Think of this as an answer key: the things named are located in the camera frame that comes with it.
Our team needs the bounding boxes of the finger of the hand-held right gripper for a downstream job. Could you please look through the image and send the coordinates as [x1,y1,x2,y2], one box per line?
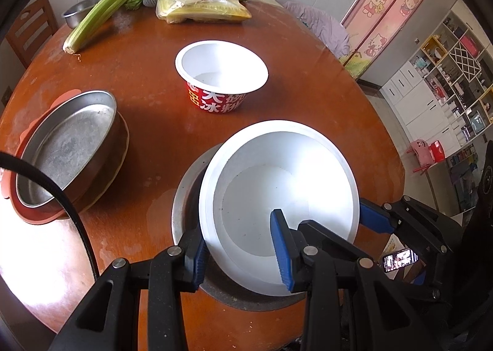
[401,268,443,300]
[358,197,409,236]

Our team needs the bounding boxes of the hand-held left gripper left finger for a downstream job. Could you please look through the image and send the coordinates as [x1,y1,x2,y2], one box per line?
[48,226,209,351]

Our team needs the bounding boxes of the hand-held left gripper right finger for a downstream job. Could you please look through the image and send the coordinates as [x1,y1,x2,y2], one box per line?
[270,208,436,351]

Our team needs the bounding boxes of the paper bowl with food print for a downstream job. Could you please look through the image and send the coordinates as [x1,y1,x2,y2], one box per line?
[198,120,361,296]

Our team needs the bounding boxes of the red paper bowl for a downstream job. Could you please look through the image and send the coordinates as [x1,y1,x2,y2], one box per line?
[175,41,269,114]

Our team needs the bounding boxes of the pink plastic bowl with ears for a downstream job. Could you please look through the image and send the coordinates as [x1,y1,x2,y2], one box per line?
[0,89,83,225]

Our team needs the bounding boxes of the round metal pan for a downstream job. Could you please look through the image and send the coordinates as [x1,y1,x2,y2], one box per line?
[15,90,118,207]

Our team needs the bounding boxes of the smartphone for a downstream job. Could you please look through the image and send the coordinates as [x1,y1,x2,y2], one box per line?
[381,249,419,273]

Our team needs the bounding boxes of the red stool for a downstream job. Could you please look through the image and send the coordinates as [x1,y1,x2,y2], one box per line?
[428,140,446,162]

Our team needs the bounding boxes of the pink child chair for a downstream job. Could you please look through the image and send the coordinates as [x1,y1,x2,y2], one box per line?
[406,139,434,175]

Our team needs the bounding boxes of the white shelf cabinet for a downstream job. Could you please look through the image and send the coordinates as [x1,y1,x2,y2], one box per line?
[379,0,493,198]

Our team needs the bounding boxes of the purple cloth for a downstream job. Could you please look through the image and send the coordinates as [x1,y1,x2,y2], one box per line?
[283,1,351,59]

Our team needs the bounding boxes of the pink cartoon cat wardrobe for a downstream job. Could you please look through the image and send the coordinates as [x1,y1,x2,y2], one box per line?
[341,0,438,80]

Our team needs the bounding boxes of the bag of yellow corn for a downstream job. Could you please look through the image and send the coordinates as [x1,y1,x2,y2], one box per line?
[155,0,252,24]

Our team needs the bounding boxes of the large celery bunch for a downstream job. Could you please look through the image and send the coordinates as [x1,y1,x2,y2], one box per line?
[63,0,174,54]

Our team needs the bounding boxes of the steel basin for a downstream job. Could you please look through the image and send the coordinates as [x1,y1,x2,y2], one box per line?
[62,0,112,29]

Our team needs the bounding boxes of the wooden slat-back chair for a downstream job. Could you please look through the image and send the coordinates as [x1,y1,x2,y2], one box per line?
[6,0,59,69]

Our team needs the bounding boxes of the thick black cable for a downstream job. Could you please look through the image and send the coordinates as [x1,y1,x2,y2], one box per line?
[0,151,99,282]

